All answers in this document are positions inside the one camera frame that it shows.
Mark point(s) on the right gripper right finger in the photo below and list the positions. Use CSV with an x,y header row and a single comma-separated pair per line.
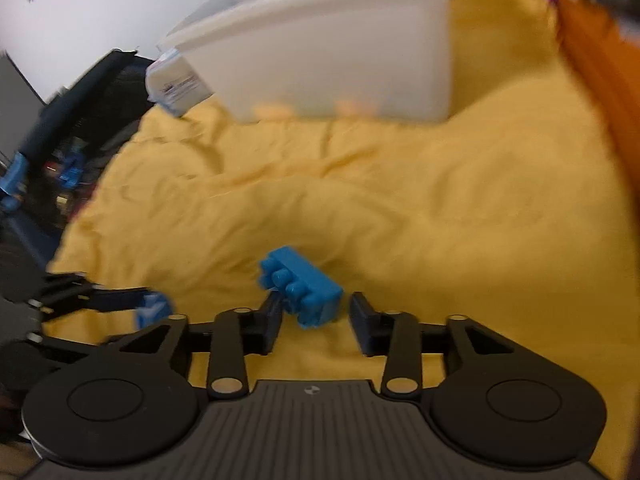
x,y
397,337

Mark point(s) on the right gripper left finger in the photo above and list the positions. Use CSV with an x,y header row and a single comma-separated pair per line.
x,y
235,334

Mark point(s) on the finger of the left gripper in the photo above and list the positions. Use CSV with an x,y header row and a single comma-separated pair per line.
x,y
105,297

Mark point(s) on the small blue building brick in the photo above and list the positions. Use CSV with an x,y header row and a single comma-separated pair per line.
x,y
154,308

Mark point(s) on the large blue building brick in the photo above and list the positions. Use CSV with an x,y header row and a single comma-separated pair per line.
x,y
308,294

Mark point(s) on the dark blue bag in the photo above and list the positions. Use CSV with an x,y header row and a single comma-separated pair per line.
x,y
56,170

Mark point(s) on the yellow blanket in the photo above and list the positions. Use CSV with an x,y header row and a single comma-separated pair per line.
x,y
513,211

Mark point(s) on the baby wipes pack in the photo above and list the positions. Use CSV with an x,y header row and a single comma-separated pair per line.
x,y
174,85

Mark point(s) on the white plastic storage bin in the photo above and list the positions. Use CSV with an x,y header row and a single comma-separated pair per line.
x,y
275,59

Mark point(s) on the orange box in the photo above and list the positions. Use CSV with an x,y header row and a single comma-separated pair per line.
x,y
609,66

